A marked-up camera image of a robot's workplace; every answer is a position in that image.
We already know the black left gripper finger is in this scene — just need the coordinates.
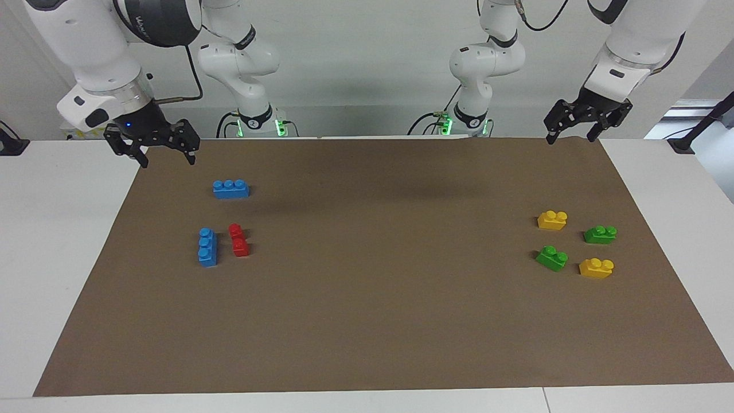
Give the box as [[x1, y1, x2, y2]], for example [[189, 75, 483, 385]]
[[586, 100, 633, 142], [544, 100, 575, 145]]

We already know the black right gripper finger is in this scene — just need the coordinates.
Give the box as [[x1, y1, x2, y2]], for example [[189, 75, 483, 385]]
[[166, 119, 201, 166], [104, 126, 149, 169]]

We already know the blue three-stud toy block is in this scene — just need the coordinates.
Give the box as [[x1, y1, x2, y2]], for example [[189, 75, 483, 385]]
[[213, 180, 251, 199], [198, 228, 218, 267]]

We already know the green two-stud toy block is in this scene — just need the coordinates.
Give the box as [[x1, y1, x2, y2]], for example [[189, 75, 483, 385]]
[[536, 246, 568, 272], [584, 225, 618, 246]]

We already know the yellow two-stud toy block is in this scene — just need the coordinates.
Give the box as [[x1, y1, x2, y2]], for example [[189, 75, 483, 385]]
[[537, 211, 568, 231], [579, 258, 615, 279]]

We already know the black clamp with rod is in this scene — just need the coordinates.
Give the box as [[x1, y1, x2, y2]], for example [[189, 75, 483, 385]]
[[667, 92, 734, 154]]

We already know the black table clamp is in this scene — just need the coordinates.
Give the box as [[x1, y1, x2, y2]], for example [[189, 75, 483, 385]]
[[0, 120, 30, 157]]

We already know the brown table mat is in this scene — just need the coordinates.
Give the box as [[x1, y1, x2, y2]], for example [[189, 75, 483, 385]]
[[33, 137, 734, 398]]

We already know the black right base cable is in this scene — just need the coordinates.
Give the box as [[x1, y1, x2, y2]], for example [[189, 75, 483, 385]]
[[216, 112, 239, 139]]

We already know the black base cable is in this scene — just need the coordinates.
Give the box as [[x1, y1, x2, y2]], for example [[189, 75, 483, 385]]
[[407, 111, 447, 137], [216, 112, 239, 139]]

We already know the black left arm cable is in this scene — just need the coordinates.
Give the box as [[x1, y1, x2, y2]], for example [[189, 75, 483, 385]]
[[515, 0, 571, 33]]

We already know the black left base cable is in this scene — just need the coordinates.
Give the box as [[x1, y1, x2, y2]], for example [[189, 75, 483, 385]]
[[407, 111, 447, 137]]

